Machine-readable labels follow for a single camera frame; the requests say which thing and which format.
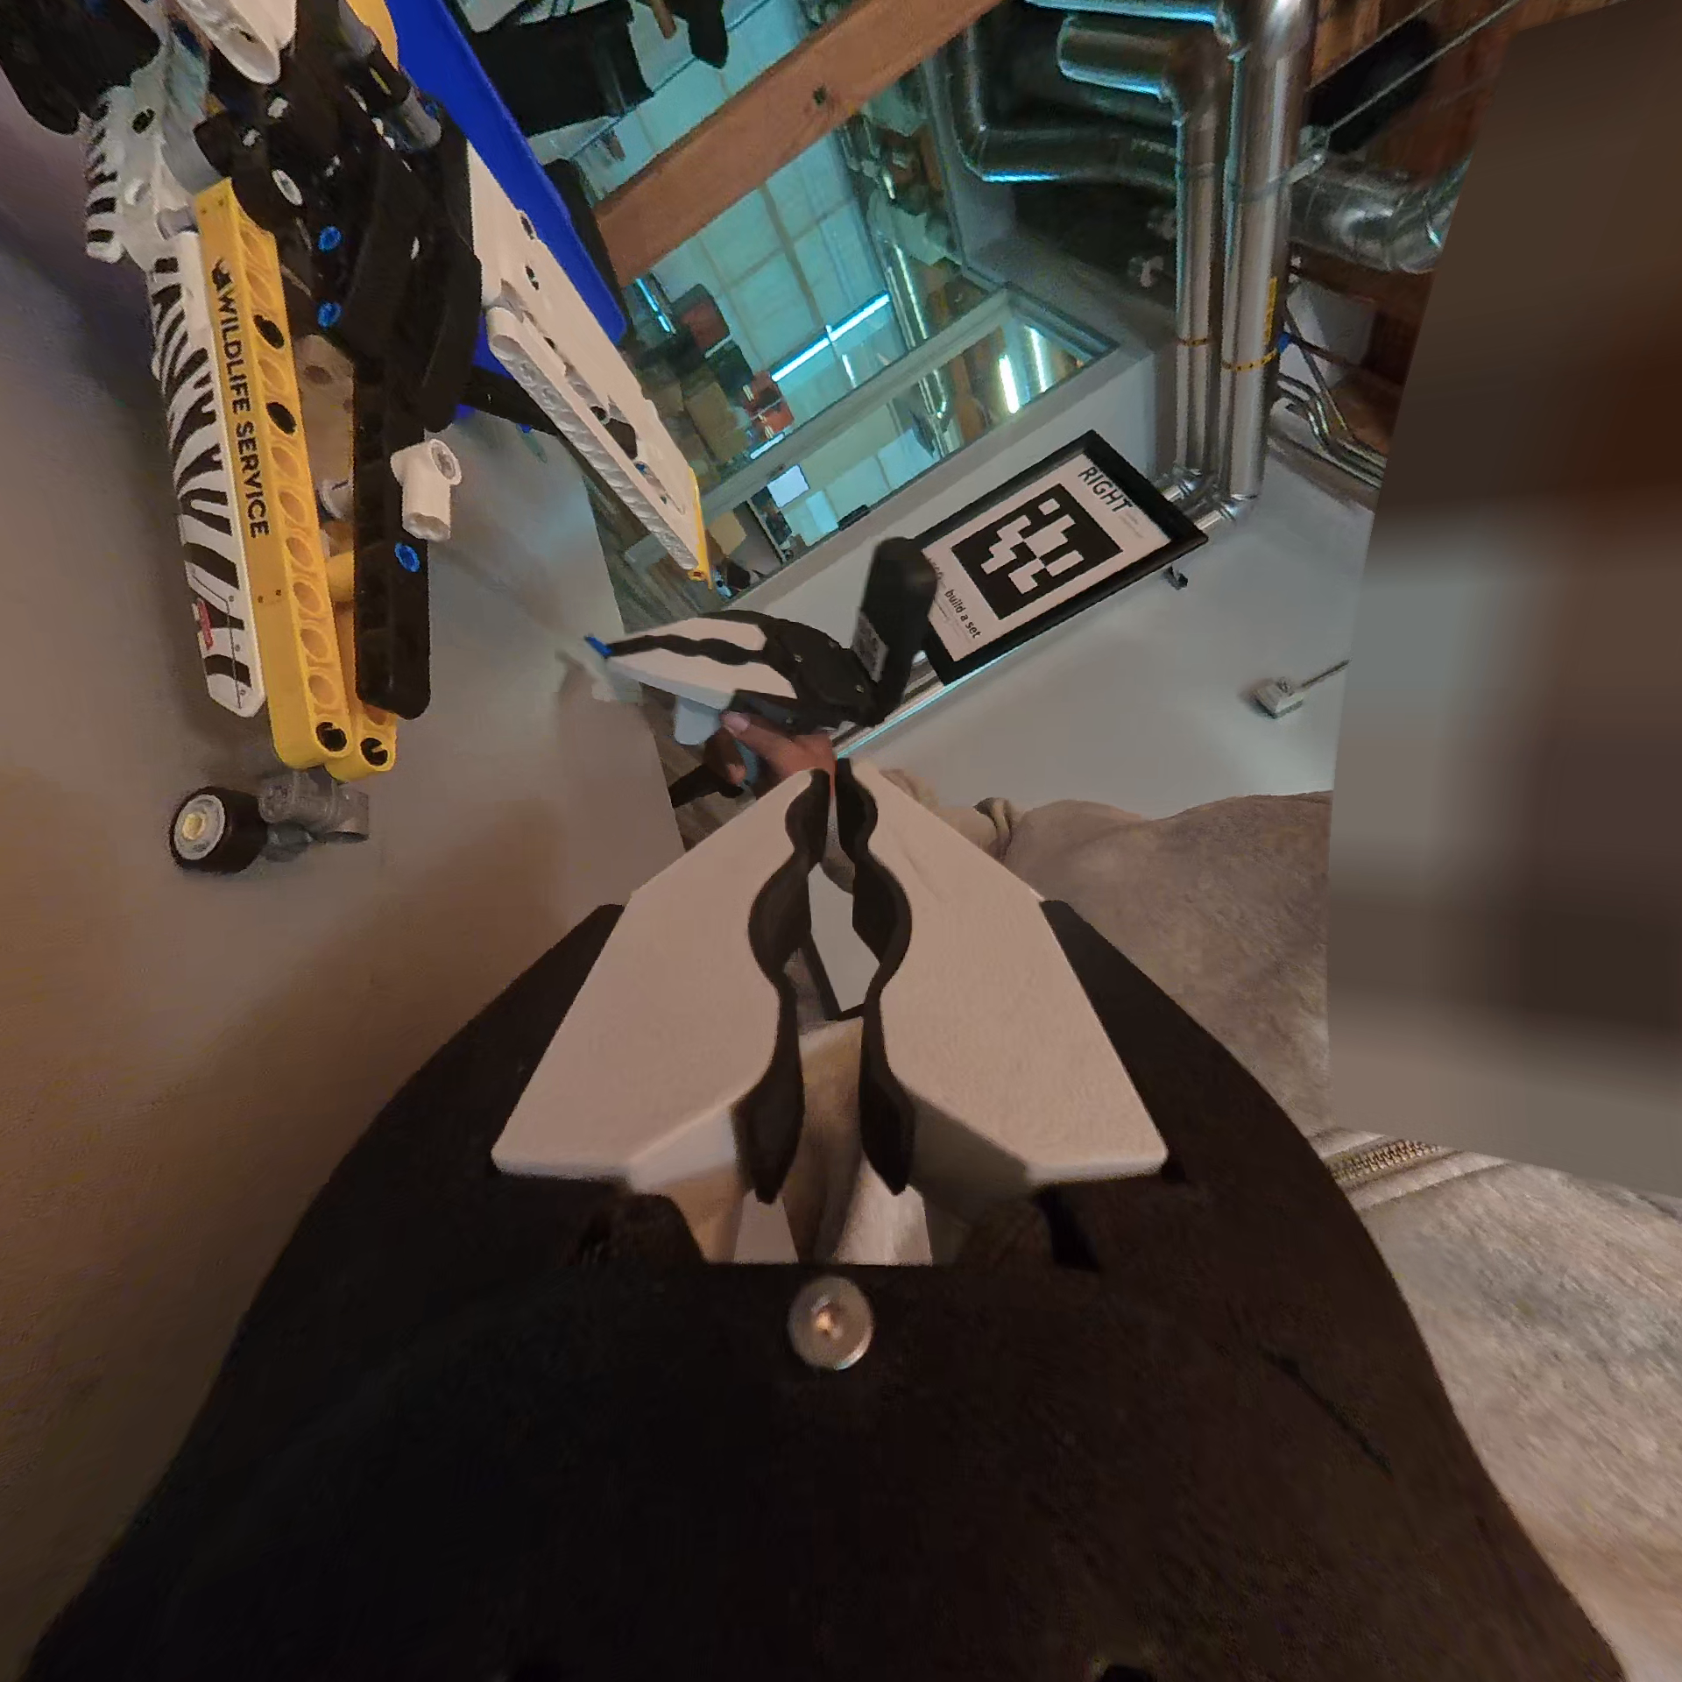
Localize silver metal pipes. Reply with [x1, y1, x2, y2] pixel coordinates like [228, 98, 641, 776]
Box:
[1167, 0, 1317, 531]

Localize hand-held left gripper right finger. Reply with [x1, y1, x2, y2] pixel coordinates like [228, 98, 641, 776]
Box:
[839, 765, 1172, 1264]

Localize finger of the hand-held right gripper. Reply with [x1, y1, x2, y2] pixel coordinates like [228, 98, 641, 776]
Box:
[595, 613, 793, 660]
[588, 655, 799, 706]

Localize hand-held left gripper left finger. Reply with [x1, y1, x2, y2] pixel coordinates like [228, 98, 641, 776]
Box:
[490, 769, 839, 1264]

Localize white yellow lego plane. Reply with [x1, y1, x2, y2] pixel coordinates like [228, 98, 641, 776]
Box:
[0, 0, 719, 878]

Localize blue plastic bin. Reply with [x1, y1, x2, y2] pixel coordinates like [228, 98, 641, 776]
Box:
[380, 0, 633, 439]

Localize person's right hand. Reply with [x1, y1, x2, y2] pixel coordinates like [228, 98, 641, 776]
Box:
[703, 713, 841, 802]

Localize black framed marker sign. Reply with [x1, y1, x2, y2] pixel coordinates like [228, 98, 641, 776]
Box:
[910, 429, 1210, 687]

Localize grey plug with cable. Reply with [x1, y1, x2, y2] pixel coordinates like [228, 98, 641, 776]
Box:
[1248, 655, 1353, 718]

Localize wooden ceiling beam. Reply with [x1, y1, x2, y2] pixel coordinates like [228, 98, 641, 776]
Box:
[588, 0, 1009, 287]

